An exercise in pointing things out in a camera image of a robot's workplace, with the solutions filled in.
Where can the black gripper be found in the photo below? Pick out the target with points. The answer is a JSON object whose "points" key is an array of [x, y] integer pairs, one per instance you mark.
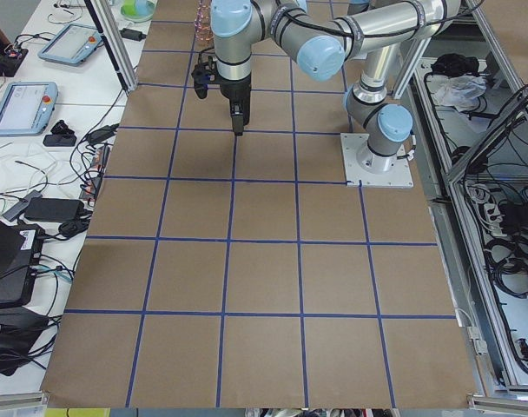
{"points": [[234, 89]]}

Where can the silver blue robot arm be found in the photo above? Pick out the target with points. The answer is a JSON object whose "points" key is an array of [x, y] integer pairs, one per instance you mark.
{"points": [[319, 49]]}

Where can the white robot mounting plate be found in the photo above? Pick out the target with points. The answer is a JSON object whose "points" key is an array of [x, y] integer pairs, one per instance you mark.
{"points": [[363, 168]]}

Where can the black power adapter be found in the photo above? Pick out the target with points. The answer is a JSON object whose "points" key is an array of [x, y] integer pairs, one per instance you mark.
{"points": [[131, 34]]}

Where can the green plastic bowl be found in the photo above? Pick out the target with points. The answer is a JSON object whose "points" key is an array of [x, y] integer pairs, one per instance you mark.
{"points": [[138, 11]]}

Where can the teach pendant far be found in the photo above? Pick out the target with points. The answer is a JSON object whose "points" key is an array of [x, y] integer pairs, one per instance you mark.
{"points": [[72, 45]]}

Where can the teach pendant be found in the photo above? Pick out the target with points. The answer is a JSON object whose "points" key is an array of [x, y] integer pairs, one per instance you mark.
{"points": [[26, 108], [72, 45]]}

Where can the teach pendant near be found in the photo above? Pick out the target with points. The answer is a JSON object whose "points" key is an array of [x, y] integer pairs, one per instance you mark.
{"points": [[26, 108]]}

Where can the white crumpled cloth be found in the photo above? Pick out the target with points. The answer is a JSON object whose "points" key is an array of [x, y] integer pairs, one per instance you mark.
{"points": [[463, 92]]}

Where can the large black power brick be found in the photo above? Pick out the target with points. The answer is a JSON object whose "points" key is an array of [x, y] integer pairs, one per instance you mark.
{"points": [[53, 209]]}

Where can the black laptop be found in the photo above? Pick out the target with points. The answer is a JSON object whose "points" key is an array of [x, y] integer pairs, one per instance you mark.
{"points": [[20, 250]]}

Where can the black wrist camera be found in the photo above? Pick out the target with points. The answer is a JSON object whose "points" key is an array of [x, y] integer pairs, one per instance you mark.
{"points": [[203, 75]]}

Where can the copper wire wine basket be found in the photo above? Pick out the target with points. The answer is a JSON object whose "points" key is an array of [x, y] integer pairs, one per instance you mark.
{"points": [[203, 31]]}

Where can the aluminium frame post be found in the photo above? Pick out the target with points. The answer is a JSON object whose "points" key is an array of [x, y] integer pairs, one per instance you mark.
{"points": [[107, 28]]}

